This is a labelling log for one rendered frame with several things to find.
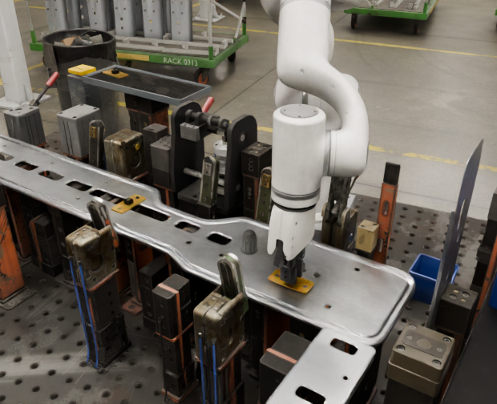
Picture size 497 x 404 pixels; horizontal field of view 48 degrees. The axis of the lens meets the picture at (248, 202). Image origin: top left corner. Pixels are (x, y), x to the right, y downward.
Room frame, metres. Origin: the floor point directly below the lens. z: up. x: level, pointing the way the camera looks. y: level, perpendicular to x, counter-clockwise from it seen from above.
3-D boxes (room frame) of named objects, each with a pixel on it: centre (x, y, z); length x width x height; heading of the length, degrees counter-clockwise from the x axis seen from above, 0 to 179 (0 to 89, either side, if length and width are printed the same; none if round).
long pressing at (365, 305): (1.13, 0.30, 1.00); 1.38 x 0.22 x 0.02; 57
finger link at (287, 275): (0.81, -0.07, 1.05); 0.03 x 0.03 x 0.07; 57
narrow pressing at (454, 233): (0.72, -0.32, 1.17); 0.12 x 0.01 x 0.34; 147
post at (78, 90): (1.67, 0.51, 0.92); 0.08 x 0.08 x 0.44; 57
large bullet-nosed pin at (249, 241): (0.94, 0.00, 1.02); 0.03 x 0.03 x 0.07
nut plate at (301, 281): (0.83, -0.08, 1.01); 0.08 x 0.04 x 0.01; 57
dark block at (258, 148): (1.18, -0.02, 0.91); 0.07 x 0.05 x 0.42; 147
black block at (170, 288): (0.83, 0.15, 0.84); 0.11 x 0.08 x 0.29; 147
